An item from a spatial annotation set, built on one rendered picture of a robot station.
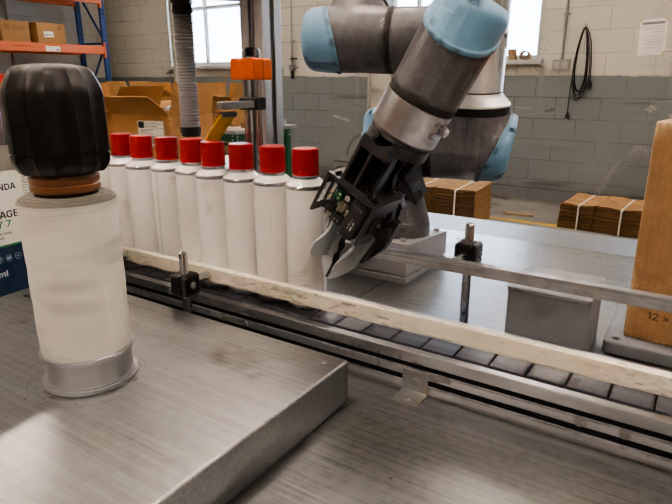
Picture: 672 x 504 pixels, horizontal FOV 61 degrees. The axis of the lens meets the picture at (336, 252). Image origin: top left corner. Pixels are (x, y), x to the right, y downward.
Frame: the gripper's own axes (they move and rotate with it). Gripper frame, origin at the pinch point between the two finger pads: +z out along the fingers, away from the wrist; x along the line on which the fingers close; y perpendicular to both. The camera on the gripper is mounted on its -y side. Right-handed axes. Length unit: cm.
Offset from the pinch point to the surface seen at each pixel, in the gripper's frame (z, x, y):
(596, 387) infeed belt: -11.5, 30.8, 3.3
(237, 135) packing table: 158, -234, -289
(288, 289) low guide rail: 3.9, -2.2, 4.7
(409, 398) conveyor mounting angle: 1.2, 17.9, 8.0
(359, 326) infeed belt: 1.8, 7.8, 3.5
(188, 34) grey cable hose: -9.3, -43.6, -9.1
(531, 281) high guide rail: -13.7, 19.8, -2.6
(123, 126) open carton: 85, -155, -104
